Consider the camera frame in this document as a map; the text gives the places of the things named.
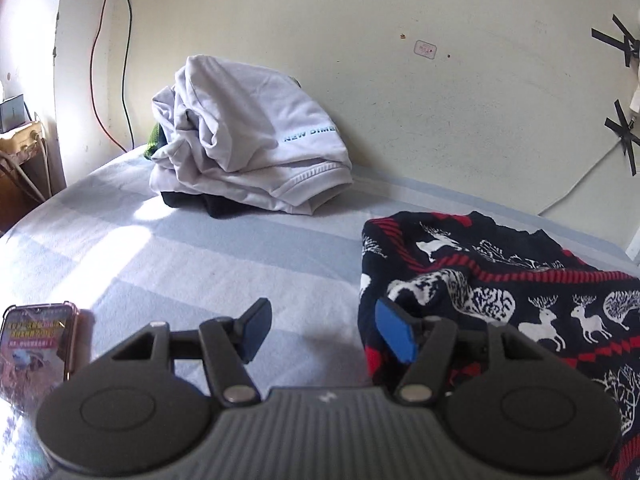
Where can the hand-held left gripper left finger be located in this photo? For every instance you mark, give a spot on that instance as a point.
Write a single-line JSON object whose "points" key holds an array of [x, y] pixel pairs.
{"points": [[257, 331]]}

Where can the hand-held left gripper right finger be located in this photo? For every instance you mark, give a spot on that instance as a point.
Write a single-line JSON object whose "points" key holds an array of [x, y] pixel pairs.
{"points": [[395, 334]]}

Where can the smartphone with pink case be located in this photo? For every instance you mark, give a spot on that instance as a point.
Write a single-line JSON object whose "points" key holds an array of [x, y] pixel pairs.
{"points": [[35, 340]]}

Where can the navy reindeer pattern sweater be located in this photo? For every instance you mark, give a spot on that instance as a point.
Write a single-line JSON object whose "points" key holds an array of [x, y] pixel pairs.
{"points": [[500, 270]]}

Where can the black tape cross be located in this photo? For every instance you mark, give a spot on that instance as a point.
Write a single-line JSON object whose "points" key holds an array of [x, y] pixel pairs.
{"points": [[624, 130], [617, 40]]}

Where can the black folded garment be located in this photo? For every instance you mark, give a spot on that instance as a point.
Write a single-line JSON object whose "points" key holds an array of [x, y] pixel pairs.
{"points": [[220, 206]]}

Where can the white folded garment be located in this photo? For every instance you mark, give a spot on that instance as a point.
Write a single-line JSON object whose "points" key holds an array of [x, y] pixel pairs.
{"points": [[240, 125]]}

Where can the small wall sticker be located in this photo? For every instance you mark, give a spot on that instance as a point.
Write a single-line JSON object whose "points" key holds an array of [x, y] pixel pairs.
{"points": [[425, 49]]}

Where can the white power adapter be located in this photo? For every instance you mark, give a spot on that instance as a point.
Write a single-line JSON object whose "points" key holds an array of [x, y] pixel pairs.
{"points": [[636, 92]]}

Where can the wooden cabinet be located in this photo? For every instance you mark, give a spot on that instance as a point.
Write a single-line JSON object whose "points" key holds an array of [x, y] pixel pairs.
{"points": [[12, 195]]}

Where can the grey box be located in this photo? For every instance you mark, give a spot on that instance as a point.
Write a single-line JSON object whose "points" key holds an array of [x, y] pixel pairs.
{"points": [[11, 112]]}

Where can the green garment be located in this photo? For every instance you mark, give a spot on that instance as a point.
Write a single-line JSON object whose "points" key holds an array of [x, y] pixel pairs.
{"points": [[152, 142]]}

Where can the blue striped bed sheet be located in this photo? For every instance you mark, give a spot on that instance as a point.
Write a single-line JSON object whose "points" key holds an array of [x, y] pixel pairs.
{"points": [[200, 260]]}

